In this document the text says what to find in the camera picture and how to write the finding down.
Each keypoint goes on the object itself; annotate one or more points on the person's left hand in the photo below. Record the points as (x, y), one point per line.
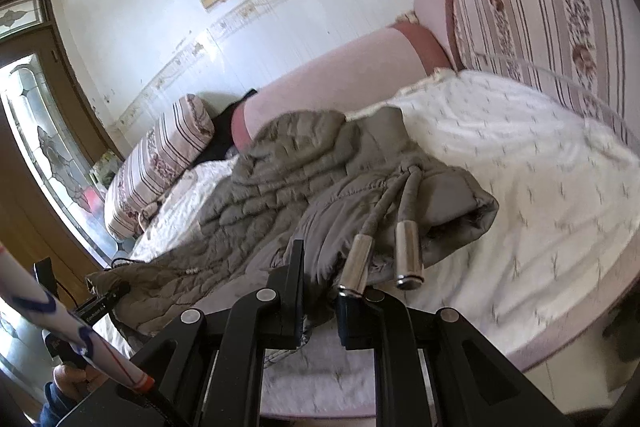
(72, 379)

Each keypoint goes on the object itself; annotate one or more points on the white quilted bedspread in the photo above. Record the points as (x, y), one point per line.
(525, 187)

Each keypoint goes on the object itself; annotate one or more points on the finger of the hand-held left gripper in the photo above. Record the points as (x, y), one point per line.
(119, 294)

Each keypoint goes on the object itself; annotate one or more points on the white printed stick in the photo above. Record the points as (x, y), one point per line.
(40, 302)

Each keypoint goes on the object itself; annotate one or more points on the striped floral pillow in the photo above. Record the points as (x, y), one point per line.
(155, 162)

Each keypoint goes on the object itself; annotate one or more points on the dark cloth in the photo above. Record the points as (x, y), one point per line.
(225, 127)

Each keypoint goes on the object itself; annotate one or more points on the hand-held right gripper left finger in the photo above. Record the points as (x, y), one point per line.
(292, 302)

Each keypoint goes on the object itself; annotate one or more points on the person's left forearm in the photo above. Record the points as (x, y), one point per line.
(55, 407)

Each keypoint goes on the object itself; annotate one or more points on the striped floral backrest cushion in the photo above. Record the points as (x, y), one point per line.
(525, 17)

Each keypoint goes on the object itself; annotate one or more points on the wooden door with stained glass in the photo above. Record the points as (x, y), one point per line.
(30, 232)

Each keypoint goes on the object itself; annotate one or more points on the pale printed box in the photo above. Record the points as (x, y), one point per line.
(106, 167)

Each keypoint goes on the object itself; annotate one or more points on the olive hooded puffer jacket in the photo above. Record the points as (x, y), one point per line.
(300, 177)

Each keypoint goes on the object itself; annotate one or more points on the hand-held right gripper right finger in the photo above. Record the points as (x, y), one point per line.
(350, 322)

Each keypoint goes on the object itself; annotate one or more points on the pink bolster cushion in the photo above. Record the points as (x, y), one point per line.
(325, 77)

